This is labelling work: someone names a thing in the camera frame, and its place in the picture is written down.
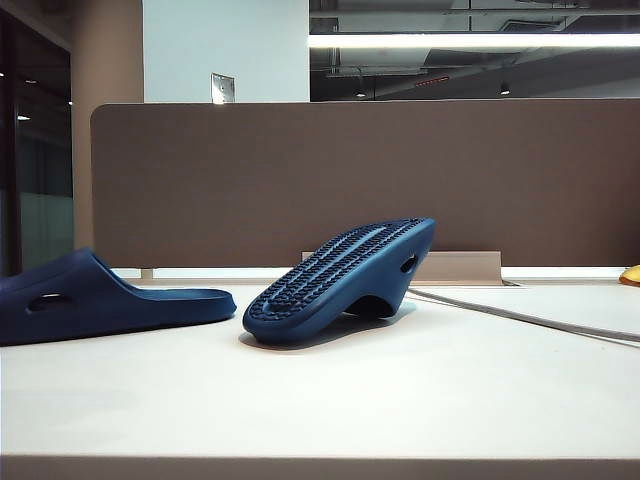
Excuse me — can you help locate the beige desk cable box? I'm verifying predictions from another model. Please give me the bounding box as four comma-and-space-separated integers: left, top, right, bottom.
427, 251, 503, 287

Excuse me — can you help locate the white ceiling light strip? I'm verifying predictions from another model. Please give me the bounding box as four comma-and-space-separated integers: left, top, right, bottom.
308, 32, 640, 50

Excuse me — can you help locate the brown fabric desk partition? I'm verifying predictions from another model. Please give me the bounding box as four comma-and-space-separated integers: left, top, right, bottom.
89, 98, 640, 269

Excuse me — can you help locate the dark glass partition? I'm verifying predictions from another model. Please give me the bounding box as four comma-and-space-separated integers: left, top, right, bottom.
0, 9, 74, 286

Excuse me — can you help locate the grey cable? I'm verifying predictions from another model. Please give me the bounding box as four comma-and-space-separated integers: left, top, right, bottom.
404, 291, 640, 347

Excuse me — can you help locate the blue rubber slipper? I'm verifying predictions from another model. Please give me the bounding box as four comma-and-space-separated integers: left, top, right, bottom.
241, 216, 437, 349
0, 247, 237, 347

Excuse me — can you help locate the silver wall plate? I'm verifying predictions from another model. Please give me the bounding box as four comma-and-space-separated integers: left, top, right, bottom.
210, 72, 236, 105

